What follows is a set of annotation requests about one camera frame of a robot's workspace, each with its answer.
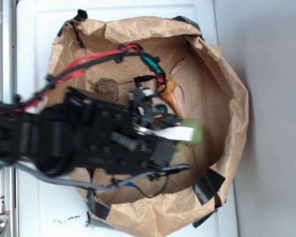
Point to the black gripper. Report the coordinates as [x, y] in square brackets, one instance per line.
[144, 139]

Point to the dark green plastic pickle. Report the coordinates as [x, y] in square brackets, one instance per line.
[162, 108]

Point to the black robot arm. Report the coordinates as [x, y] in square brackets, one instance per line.
[92, 131]

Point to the green plush toy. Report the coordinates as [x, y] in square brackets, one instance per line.
[197, 136]

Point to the orange conch seashell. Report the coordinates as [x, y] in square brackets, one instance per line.
[174, 95]

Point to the brown rough rock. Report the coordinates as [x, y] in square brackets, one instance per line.
[108, 87]

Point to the brown paper bag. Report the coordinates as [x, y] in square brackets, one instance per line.
[209, 91]

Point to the white plastic tray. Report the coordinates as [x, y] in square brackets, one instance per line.
[47, 210]

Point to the metal rail frame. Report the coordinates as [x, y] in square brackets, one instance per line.
[7, 73]

